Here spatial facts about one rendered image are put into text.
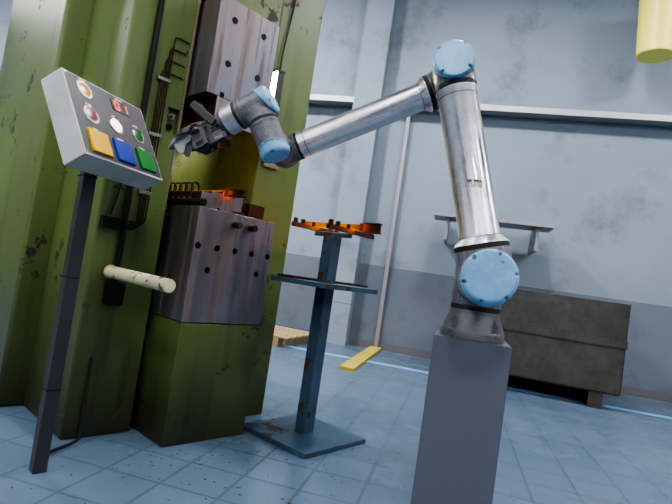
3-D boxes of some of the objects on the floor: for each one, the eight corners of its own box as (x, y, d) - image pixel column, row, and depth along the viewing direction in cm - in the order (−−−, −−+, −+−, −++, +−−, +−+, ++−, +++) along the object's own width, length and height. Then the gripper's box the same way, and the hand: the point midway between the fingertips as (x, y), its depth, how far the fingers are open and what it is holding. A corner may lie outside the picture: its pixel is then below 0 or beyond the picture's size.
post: (46, 472, 155) (105, 129, 160) (32, 474, 152) (92, 125, 157) (42, 467, 157) (100, 130, 162) (28, 469, 154) (87, 126, 159)
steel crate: (471, 367, 515) (482, 286, 519) (602, 393, 471) (613, 304, 475) (459, 381, 423) (472, 282, 427) (621, 415, 379) (634, 305, 383)
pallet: (317, 342, 529) (319, 333, 529) (288, 349, 458) (290, 338, 458) (227, 324, 565) (229, 316, 565) (187, 328, 494) (189, 318, 494)
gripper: (223, 132, 151) (166, 162, 156) (237, 141, 159) (183, 169, 165) (214, 107, 152) (158, 138, 158) (229, 117, 161) (175, 146, 166)
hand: (171, 144), depth 161 cm, fingers closed
